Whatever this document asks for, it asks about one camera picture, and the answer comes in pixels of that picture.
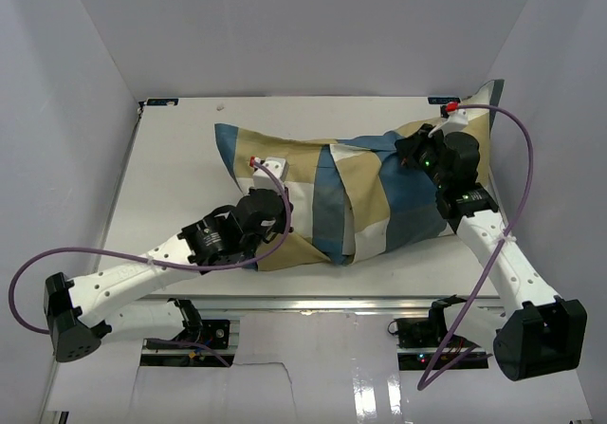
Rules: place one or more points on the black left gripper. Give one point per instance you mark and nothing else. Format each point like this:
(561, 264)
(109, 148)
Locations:
(283, 225)

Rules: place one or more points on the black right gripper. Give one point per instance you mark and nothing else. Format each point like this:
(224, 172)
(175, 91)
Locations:
(411, 148)

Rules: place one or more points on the blue tan white pillowcase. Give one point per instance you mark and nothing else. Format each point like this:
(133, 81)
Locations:
(393, 207)

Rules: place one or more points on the white pillow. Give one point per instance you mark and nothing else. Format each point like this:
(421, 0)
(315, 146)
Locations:
(348, 237)

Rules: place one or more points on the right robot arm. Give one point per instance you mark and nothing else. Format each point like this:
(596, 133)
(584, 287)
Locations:
(540, 333)

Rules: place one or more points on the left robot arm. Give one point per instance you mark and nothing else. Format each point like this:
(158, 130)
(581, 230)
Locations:
(84, 312)

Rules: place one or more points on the blue left corner sticker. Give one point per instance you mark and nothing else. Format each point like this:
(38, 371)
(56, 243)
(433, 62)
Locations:
(162, 102)

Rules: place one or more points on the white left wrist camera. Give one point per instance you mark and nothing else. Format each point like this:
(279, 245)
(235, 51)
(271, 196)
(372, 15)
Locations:
(264, 170)

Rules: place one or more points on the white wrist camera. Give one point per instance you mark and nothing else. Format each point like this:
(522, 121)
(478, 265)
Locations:
(454, 120)
(264, 170)

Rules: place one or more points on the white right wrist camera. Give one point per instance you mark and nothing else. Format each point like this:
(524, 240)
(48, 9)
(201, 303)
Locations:
(454, 120)

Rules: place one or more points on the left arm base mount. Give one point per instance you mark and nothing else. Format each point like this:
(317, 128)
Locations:
(199, 343)

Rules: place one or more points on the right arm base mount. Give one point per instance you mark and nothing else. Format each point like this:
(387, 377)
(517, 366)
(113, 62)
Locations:
(418, 339)

